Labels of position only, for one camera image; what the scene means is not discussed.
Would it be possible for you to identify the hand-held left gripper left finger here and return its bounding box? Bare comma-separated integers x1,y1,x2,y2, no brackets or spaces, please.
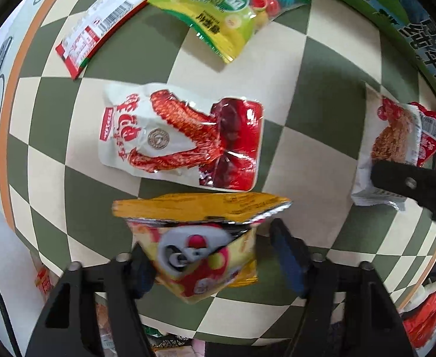
25,245,156,357

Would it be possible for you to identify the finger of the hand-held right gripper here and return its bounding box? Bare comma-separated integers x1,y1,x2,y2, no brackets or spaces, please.
370,161,436,226

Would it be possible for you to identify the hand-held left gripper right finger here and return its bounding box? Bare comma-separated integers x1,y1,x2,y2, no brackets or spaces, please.
270,219,417,357

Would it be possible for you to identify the white red noodle snack packet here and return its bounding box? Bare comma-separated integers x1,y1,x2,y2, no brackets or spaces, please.
351,82,436,212

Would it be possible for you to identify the yellow snack packet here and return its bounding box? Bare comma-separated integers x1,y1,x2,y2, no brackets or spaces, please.
112,192,293,306

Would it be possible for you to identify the small orange red packet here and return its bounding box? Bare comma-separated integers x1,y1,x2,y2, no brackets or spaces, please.
34,264,55,298

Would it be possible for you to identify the red white snack bag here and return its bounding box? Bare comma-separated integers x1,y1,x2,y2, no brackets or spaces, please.
400,268,436,350

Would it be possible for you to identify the white red chicken wing packet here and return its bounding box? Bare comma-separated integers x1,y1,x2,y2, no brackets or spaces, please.
98,81,266,192

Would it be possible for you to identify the green bag of colourful candy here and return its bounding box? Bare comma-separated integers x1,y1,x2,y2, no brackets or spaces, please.
147,0,312,65

